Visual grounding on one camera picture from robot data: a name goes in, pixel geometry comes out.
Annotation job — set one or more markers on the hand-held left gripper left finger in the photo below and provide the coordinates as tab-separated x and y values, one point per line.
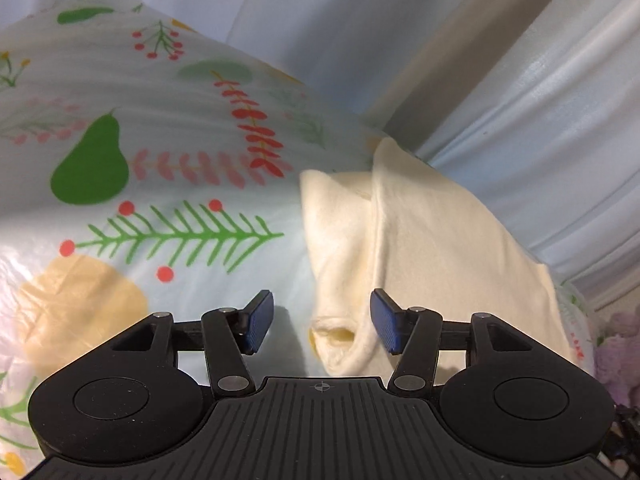
257	322

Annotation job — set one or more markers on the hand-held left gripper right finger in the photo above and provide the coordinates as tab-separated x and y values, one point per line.
386	321

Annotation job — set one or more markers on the cream long-sleeve sweater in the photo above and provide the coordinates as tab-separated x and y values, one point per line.
425	240

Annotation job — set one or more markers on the purple teddy bear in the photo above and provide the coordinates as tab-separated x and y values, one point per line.
617	355

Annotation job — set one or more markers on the white curtain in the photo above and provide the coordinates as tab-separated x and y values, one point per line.
560	125
310	15

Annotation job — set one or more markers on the black mesh object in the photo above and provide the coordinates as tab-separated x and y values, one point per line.
625	440

